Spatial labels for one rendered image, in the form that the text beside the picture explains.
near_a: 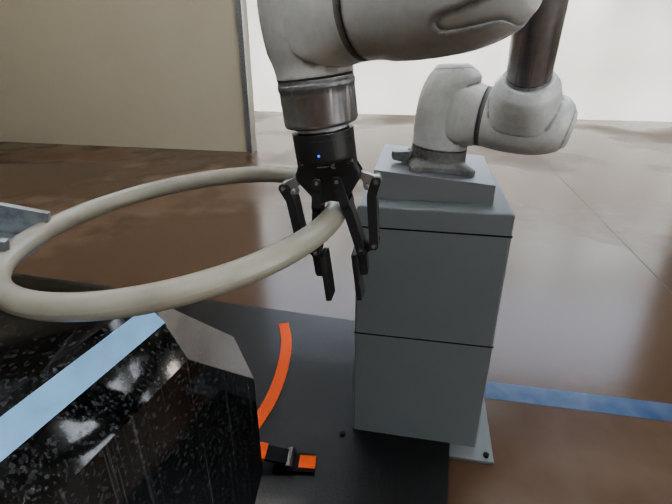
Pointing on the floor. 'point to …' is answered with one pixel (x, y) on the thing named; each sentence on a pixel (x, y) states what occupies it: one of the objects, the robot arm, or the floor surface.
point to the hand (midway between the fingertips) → (342, 275)
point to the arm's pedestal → (431, 321)
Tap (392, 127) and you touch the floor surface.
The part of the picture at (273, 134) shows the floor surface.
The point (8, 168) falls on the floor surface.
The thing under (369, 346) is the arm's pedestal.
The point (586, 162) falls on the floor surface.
